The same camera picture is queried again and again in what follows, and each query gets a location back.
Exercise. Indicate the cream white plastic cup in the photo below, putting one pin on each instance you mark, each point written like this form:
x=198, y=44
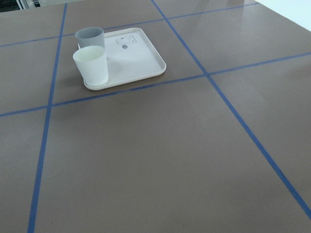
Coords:
x=91, y=61

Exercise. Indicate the grey plastic cup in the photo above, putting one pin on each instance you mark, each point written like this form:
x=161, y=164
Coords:
x=91, y=36

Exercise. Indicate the cream rabbit print tray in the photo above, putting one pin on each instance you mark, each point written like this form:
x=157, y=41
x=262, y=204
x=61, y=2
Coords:
x=131, y=57

